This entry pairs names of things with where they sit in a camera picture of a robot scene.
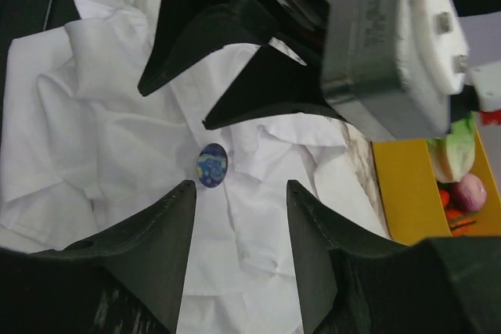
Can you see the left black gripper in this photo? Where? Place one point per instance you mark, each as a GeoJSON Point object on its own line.
{"type": "Point", "coordinates": [271, 83]}

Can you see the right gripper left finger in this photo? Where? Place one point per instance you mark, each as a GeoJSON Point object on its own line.
{"type": "Point", "coordinates": [128, 278]}

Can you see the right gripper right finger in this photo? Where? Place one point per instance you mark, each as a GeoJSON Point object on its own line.
{"type": "Point", "coordinates": [350, 280]}

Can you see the round blue brooch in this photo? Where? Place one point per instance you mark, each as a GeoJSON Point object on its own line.
{"type": "Point", "coordinates": [212, 165]}

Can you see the white shirt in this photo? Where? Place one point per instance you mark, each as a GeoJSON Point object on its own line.
{"type": "Point", "coordinates": [82, 150]}

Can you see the yellow plastic bin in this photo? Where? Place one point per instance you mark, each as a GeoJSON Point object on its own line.
{"type": "Point", "coordinates": [409, 189]}

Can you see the orange carrot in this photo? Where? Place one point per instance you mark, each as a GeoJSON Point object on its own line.
{"type": "Point", "coordinates": [459, 222]}

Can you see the red onion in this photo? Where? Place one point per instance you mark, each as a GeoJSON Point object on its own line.
{"type": "Point", "coordinates": [469, 193]}

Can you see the green lettuce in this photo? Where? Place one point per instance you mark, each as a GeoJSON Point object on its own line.
{"type": "Point", "coordinates": [453, 156]}

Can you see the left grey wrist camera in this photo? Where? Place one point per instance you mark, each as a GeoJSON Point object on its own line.
{"type": "Point", "coordinates": [390, 67]}

